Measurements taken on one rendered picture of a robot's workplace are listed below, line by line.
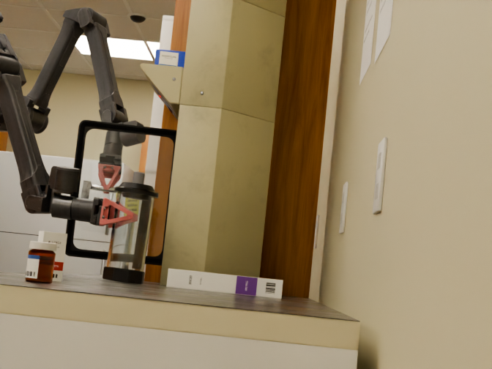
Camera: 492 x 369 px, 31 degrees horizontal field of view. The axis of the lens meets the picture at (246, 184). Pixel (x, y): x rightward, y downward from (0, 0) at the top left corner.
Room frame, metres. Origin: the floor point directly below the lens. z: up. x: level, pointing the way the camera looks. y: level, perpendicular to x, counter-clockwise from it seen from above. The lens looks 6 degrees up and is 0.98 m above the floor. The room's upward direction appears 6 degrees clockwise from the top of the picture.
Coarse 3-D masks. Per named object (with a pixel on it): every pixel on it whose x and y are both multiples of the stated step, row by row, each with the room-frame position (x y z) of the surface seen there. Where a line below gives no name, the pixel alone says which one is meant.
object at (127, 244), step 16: (128, 192) 2.12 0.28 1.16; (128, 208) 2.13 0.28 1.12; (144, 208) 2.14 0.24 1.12; (128, 224) 2.13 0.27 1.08; (144, 224) 2.14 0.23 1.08; (112, 240) 2.15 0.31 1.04; (128, 240) 2.13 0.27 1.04; (144, 240) 2.15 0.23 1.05; (112, 256) 2.14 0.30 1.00; (128, 256) 2.13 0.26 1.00; (144, 256) 2.16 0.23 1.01
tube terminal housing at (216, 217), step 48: (192, 0) 2.27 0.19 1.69; (240, 0) 2.29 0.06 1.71; (192, 48) 2.27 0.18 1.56; (240, 48) 2.30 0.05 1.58; (192, 96) 2.27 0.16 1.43; (240, 96) 2.31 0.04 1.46; (192, 144) 2.27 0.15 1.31; (240, 144) 2.33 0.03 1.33; (192, 192) 2.27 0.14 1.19; (240, 192) 2.34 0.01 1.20; (192, 240) 2.27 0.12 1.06; (240, 240) 2.35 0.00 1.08
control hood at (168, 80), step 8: (144, 64) 2.28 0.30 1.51; (152, 64) 2.28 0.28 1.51; (144, 72) 2.30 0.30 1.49; (152, 72) 2.28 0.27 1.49; (160, 72) 2.28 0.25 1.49; (168, 72) 2.28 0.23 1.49; (176, 72) 2.28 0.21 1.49; (152, 80) 2.28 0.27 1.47; (160, 80) 2.28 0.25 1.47; (168, 80) 2.28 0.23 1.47; (176, 80) 2.28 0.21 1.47; (160, 88) 2.28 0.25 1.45; (168, 88) 2.28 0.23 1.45; (176, 88) 2.28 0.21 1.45; (168, 96) 2.28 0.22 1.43; (176, 96) 2.27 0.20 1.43; (168, 104) 2.38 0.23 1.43; (176, 104) 2.28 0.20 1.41; (176, 112) 2.40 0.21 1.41
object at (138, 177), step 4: (136, 172) 2.16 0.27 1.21; (140, 172) 2.16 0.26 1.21; (136, 176) 2.16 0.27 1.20; (140, 176) 2.16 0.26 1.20; (144, 176) 2.17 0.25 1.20; (136, 180) 2.16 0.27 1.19; (140, 180) 2.16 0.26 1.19; (120, 184) 2.16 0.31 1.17; (124, 184) 2.14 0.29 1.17; (128, 184) 2.14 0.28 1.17; (132, 184) 2.13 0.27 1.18; (136, 184) 2.13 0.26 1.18; (140, 184) 2.14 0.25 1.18; (144, 184) 2.14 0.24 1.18; (140, 188) 2.13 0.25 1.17; (144, 188) 2.14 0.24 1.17; (148, 188) 2.14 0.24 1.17; (152, 188) 2.16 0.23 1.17
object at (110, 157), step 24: (96, 144) 2.56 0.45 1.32; (120, 144) 2.57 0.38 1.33; (144, 144) 2.57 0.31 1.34; (168, 144) 2.58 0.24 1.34; (96, 168) 2.56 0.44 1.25; (120, 168) 2.57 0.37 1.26; (144, 168) 2.57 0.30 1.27; (168, 168) 2.58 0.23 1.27; (96, 192) 2.56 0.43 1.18; (96, 240) 2.56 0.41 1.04
